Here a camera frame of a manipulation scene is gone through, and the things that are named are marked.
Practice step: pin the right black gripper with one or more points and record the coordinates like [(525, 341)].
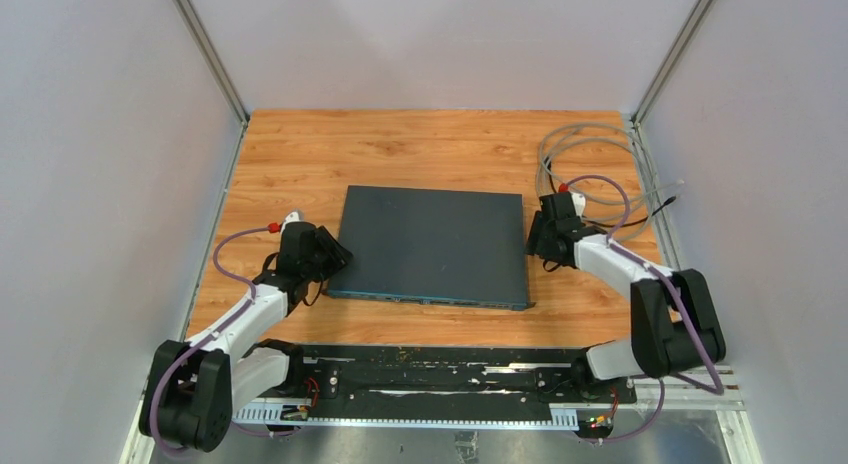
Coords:
[(537, 244)]

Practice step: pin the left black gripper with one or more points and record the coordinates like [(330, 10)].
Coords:
[(336, 255)]

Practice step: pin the dark blue network switch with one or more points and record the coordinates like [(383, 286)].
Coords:
[(433, 247)]

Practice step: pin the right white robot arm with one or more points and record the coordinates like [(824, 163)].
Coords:
[(674, 328)]

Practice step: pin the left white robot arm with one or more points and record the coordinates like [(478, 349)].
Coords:
[(195, 386)]

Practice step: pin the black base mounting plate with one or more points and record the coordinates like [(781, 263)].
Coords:
[(419, 383)]

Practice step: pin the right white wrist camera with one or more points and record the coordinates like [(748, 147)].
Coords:
[(579, 203)]

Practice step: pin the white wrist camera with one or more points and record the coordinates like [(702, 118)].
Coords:
[(295, 216), (579, 203)]

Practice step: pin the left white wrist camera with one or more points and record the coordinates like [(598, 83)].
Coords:
[(295, 216)]

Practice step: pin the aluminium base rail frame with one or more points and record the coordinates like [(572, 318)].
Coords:
[(671, 422)]

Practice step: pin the right aluminium corner post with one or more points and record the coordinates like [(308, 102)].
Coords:
[(678, 47)]

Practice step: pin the aluminium corner post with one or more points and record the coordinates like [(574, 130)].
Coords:
[(678, 47), (204, 43)]

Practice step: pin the left aluminium corner post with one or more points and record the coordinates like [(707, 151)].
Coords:
[(204, 43)]

